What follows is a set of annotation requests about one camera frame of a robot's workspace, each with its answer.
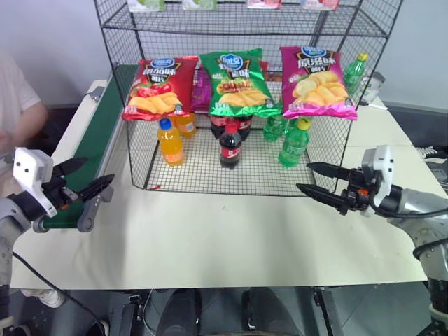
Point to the green potato chips bag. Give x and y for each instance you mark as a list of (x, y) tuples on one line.
[(238, 84)]

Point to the magenta potato chips bag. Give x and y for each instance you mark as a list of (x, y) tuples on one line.
[(315, 87)]

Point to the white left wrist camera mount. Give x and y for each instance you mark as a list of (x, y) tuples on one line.
[(29, 168)]

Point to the person in white shirt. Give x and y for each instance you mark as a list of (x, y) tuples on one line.
[(14, 87)]

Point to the grey white device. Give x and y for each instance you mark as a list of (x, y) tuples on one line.
[(374, 87)]

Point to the white marker pen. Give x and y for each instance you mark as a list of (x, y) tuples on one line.
[(376, 105)]

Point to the person's bare forearm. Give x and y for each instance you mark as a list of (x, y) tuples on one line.
[(24, 126)]

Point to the black table leg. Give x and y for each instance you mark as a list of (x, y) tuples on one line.
[(131, 318), (327, 311)]

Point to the black sneaker white laces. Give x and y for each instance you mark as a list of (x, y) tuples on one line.
[(434, 154)]

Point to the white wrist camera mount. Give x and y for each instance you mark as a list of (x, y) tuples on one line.
[(385, 164), (29, 168)]

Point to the small red snack bag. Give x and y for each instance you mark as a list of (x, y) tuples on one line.
[(271, 75)]

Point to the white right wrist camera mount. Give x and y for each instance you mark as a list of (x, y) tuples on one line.
[(385, 164)]

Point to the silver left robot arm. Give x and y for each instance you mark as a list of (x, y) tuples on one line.
[(7, 227)]

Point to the green soda bottle yellow cap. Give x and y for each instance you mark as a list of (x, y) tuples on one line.
[(273, 129), (294, 147), (353, 75)]

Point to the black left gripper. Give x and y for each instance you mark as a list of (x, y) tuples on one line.
[(57, 192)]

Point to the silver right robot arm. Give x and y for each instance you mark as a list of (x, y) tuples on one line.
[(420, 210)]

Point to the orange soda bottle blue cap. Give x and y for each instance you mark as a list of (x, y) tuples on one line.
[(187, 127), (171, 147)]

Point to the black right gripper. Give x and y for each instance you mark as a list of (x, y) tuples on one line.
[(357, 190)]

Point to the purple snack bag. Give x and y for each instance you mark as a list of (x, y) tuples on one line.
[(201, 91)]

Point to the pink white snack pack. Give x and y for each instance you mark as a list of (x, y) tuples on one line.
[(264, 3), (320, 3)]

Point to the green conveyor belt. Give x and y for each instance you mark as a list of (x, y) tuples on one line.
[(87, 140)]

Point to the green white snack pack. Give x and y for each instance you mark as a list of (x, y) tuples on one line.
[(199, 3), (147, 4)]

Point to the white shoe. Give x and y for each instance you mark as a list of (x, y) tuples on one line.
[(52, 299)]

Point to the red potato chips bag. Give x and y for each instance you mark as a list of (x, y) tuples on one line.
[(157, 87)]

